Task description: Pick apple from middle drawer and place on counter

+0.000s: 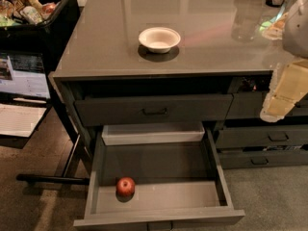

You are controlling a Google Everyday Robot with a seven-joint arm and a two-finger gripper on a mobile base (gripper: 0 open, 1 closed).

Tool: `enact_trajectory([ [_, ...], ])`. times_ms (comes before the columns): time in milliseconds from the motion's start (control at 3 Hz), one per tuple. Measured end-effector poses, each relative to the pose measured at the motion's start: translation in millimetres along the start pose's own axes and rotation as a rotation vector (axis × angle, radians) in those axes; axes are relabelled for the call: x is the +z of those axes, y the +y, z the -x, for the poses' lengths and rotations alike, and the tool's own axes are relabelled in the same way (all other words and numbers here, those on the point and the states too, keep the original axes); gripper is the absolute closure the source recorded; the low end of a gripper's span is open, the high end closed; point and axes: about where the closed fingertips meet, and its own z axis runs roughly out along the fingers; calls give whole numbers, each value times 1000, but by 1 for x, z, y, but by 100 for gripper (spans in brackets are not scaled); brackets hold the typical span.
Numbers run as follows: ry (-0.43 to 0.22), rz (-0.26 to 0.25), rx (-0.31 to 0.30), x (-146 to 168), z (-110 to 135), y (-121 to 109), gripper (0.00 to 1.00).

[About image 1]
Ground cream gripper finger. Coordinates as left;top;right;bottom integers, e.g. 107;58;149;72
260;59;308;122

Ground red apple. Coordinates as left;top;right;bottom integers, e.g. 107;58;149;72
116;177;135;197

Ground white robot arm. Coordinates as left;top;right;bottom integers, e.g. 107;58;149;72
260;0;308;122

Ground chip bags in drawer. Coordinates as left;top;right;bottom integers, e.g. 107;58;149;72
239;77;269;91

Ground grey top right drawer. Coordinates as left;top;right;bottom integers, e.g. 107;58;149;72
226;91;308;119

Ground grey middle right drawer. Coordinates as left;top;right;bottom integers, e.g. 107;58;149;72
216;125;308;149

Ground grey bottom right drawer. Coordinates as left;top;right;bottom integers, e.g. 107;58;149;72
218;150;308;169

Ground open grey middle drawer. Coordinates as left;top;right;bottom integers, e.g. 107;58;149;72
74;131;244;231

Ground grey top left drawer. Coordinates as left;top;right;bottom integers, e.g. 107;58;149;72
74;94;233;127

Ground clear jar with snacks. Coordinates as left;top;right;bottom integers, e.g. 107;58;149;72
262;13;288;40

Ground white paper bowl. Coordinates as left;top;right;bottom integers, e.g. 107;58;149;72
139;27;181;54

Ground clear plastic bin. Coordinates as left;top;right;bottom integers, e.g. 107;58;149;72
101;122;205;145

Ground black bin with snacks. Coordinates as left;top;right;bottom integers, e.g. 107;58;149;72
0;0;81;55

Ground computer monitor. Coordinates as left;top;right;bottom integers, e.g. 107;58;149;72
0;51;50;99

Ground white paper sheet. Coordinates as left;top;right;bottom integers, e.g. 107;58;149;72
0;104;46;138

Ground black stand base bar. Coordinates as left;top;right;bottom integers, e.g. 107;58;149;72
16;174;90;186

